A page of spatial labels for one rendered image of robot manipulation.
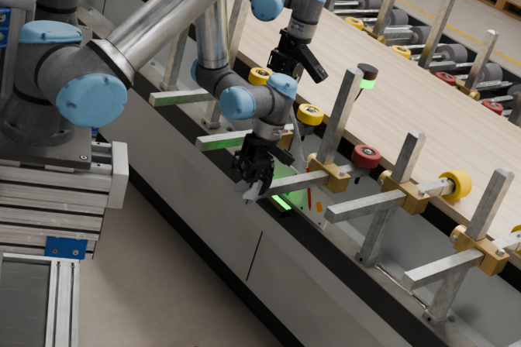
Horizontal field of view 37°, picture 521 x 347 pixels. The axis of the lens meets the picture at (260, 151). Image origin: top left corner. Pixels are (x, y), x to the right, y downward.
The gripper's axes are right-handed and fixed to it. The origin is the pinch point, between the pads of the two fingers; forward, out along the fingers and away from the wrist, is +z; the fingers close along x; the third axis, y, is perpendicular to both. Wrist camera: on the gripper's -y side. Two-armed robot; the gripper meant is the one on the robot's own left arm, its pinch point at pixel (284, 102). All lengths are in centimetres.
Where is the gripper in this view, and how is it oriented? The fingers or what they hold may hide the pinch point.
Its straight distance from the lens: 216.3
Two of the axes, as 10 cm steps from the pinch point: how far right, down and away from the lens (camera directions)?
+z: -2.7, 8.4, 4.7
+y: -8.2, -4.5, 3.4
